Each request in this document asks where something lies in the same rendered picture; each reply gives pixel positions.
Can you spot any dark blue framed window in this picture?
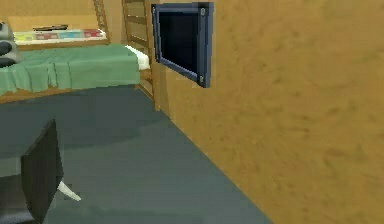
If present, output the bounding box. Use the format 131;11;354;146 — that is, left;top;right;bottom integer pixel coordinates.
151;1;215;89

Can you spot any wooden bed with green blanket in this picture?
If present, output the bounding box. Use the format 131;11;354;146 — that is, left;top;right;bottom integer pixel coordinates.
0;0;156;105

